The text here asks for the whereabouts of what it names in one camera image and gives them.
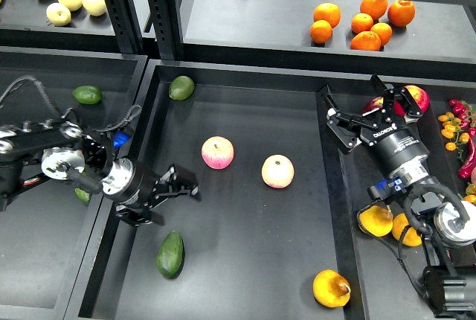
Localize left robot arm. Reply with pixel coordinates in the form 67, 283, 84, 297
1, 75, 200, 226

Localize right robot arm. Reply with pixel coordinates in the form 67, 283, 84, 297
319, 74, 475, 319

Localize pale pink apple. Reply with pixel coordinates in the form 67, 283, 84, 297
261, 154, 295, 189

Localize red chili pepper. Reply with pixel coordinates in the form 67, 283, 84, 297
458, 138, 475, 179

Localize orange top right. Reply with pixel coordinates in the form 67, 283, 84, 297
387, 0, 416, 27

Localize dark red apple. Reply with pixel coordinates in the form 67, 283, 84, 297
362, 97, 384, 115

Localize black tray divider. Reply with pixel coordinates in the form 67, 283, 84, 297
316, 86, 368, 319

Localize yellow pear of row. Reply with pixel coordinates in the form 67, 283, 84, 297
391, 213, 422, 247
358, 205, 393, 237

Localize green avocado in centre tray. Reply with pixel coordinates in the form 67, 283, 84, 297
169, 75, 195, 100

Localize black shelf upright posts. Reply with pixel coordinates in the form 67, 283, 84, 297
105, 0, 185, 61

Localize yellow pear brown spot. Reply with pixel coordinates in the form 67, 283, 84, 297
312, 269, 351, 308

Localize orange front bottom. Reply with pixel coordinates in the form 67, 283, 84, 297
350, 31, 382, 51

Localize green avocado pile bottom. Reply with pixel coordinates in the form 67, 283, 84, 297
74, 188, 91, 205

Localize orange far left bottom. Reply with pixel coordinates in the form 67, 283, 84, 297
309, 19, 332, 44

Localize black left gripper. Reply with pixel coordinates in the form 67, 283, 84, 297
101, 157, 201, 226

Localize black centre tray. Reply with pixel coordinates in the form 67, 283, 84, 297
65, 60, 433, 319

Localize orange top centre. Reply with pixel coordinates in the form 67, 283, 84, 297
360, 0, 388, 21

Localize cherry tomato bunch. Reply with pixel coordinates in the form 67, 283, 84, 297
438, 99, 475, 152

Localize bright red apple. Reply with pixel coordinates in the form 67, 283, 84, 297
394, 85, 430, 117

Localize yellow pear left of row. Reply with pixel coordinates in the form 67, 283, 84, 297
358, 205, 393, 237

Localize dark green avocado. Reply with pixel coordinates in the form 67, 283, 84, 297
156, 231, 184, 279

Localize yellow pear middle of row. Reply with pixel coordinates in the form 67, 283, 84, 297
391, 213, 422, 247

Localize orange lower right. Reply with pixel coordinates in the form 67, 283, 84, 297
370, 22, 393, 46

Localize orange far left top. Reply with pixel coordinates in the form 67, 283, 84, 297
313, 2, 341, 28

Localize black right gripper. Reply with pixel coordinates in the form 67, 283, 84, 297
323, 74, 428, 175

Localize pink red apple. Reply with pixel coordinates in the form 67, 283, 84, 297
202, 135, 234, 170

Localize green avocado upper left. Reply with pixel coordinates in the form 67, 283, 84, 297
73, 85, 103, 105

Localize pale yellow apple front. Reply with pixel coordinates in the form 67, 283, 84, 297
46, 2, 71, 27

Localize pale yellow apple right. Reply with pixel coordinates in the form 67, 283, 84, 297
82, 0, 107, 17

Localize small orange centre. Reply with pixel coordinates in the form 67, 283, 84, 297
351, 13, 374, 34

